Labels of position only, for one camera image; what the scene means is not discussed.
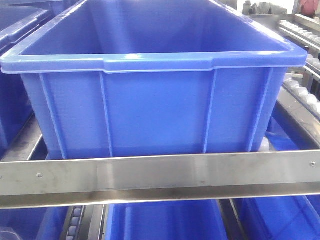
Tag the large blue bin upper shelf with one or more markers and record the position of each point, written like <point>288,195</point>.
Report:
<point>121,78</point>

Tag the white roller track right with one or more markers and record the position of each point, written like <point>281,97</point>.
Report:
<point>305,32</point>

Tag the blue plastic bin right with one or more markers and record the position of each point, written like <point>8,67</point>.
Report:
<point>280,218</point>

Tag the blue plastic bin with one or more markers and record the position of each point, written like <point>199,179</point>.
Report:
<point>46,223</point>
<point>166,220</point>
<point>280,218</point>

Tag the stainless steel shelf rack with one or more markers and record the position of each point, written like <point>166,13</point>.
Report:
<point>26,184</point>

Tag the blue bin far left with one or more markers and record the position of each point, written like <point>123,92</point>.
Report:
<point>15,75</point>

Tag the blue plastic bin left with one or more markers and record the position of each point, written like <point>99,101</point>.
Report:
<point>46,223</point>

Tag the roller track lower left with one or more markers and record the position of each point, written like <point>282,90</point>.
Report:
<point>85,222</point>

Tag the blue plastic bin middle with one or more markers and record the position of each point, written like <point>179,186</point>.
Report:
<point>166,220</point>

